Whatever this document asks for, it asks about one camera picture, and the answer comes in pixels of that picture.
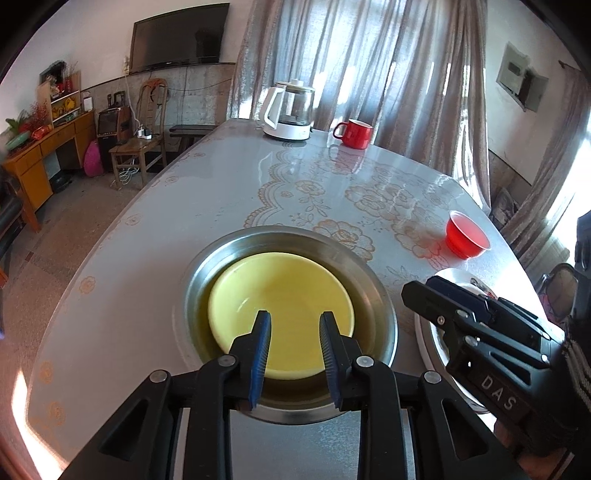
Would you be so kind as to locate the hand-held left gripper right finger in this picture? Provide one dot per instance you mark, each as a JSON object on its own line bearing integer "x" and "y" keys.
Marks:
{"x": 330, "y": 355}

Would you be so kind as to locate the small white device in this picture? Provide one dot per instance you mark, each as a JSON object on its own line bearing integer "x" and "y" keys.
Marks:
{"x": 87, "y": 104}

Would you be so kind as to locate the red mug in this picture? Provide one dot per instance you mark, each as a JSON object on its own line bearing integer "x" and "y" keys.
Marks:
{"x": 355, "y": 136}

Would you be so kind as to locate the wall electrical panel box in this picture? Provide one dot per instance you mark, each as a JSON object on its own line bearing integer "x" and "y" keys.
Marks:
{"x": 519, "y": 74}

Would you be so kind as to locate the dark wooden bench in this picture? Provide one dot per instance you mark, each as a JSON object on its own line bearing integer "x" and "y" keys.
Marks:
{"x": 191, "y": 130}

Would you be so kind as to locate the pink bag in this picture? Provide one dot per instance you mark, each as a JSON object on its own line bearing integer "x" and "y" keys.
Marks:
{"x": 93, "y": 161}

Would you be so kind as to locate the white plate with red print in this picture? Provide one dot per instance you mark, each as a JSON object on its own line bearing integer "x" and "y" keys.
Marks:
{"x": 438, "y": 344}

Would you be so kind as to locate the wooden desk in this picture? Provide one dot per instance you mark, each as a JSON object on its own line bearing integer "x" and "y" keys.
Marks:
{"x": 27, "y": 166}

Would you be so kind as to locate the black speaker box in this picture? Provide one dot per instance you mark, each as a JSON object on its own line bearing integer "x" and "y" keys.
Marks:
{"x": 111, "y": 129}

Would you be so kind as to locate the yellow plastic bowl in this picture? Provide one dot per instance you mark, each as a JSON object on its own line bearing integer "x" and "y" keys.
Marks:
{"x": 286, "y": 295}

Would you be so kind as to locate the dark chair with pink cloth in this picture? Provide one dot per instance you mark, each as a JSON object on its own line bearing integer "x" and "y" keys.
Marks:
{"x": 561, "y": 286}

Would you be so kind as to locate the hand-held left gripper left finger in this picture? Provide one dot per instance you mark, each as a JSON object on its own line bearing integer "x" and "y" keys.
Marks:
{"x": 261, "y": 355}

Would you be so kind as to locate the wooden chair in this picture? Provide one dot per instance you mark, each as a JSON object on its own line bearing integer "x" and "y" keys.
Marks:
{"x": 138, "y": 147}

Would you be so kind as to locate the glass kettle with white base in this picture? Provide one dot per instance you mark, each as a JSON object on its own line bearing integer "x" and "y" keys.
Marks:
{"x": 291, "y": 131}

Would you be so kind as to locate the steel bowl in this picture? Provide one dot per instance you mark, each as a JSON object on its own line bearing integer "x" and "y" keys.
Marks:
{"x": 286, "y": 237}

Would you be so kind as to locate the display shelf with yellow items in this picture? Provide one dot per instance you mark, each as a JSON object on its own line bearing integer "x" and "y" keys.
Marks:
{"x": 62, "y": 104}

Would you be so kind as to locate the grey sack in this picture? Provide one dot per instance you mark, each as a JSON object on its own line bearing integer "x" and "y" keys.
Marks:
{"x": 505, "y": 207}

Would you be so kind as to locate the green potted plant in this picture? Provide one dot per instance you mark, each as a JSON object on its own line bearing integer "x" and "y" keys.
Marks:
{"x": 16, "y": 136}

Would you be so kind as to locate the white power strip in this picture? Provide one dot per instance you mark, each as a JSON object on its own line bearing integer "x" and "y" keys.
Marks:
{"x": 144, "y": 134}

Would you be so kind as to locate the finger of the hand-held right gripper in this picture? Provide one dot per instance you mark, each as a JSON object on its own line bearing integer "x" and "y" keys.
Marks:
{"x": 429, "y": 304}
{"x": 461, "y": 295}

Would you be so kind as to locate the red plastic bowl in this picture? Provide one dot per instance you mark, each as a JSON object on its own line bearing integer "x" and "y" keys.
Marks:
{"x": 466, "y": 240}

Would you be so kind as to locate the black flat television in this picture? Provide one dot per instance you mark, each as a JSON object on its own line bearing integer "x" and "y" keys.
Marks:
{"x": 180, "y": 39}

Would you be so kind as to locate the grey sheer window curtain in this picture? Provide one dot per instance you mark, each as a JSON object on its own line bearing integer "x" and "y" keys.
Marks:
{"x": 369, "y": 69}

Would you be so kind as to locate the grey side curtain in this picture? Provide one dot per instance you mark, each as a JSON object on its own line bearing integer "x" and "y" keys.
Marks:
{"x": 554, "y": 152}

